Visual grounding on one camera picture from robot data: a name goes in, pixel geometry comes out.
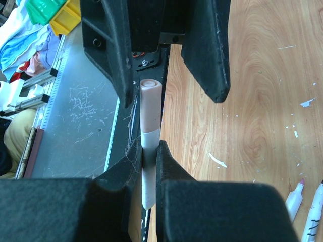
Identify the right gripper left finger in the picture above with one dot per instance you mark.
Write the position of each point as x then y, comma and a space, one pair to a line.
106, 208

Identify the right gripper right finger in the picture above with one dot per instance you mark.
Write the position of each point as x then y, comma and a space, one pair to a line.
191, 210

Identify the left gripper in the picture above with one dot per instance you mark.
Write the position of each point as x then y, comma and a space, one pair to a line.
111, 30

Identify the beige cap marker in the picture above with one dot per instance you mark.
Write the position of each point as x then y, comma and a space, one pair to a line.
150, 118

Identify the pink cap marker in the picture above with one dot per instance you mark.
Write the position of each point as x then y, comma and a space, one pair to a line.
294, 200

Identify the light green cap marker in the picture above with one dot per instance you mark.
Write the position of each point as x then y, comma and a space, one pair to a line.
314, 216

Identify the yellow bin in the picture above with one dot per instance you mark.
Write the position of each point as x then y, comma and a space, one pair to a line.
67, 18

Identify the green bin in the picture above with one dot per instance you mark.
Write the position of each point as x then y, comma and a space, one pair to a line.
42, 11

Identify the pile of clothes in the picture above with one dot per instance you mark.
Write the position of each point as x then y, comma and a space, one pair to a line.
23, 43

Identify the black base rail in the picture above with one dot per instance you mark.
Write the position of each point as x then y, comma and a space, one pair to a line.
136, 113

